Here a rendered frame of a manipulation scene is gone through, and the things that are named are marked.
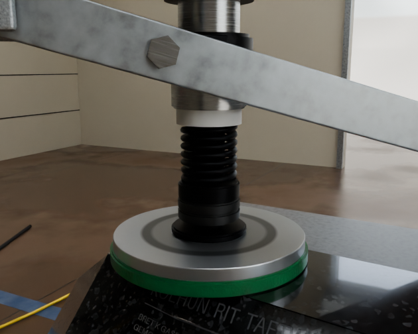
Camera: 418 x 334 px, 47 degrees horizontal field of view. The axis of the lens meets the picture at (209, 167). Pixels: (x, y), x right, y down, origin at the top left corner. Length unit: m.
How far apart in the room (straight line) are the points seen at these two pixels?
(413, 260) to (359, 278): 0.09
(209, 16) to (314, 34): 4.96
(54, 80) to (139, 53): 6.29
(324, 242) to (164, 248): 0.21
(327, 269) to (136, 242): 0.20
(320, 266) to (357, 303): 0.08
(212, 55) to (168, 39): 0.04
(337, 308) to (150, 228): 0.23
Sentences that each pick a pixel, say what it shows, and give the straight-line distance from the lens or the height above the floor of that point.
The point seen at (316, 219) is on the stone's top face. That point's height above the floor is 0.87.
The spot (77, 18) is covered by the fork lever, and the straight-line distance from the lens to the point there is 0.44.
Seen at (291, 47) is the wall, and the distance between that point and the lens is 5.49.
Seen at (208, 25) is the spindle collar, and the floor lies 1.12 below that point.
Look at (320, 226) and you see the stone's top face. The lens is 0.65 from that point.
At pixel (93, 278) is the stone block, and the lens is 0.57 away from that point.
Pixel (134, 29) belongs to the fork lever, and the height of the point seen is 1.11.
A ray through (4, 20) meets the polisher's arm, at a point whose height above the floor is 1.11.
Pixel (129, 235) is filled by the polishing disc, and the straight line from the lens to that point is 0.53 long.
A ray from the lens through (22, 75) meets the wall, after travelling 6.36.
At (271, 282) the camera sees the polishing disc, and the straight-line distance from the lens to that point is 0.47.
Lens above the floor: 1.08
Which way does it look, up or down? 12 degrees down
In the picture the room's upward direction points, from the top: straight up
